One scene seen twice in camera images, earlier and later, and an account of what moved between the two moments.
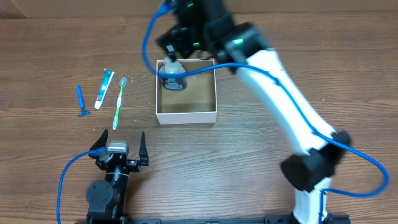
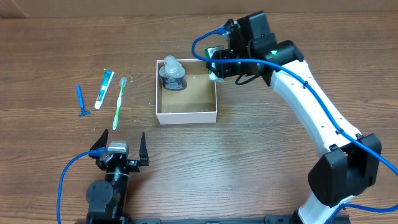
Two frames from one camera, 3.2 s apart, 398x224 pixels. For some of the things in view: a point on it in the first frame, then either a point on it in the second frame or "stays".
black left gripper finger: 143,152 stays
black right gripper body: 193,39 to 227,68
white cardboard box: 196,104 stays
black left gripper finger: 101,143 stays
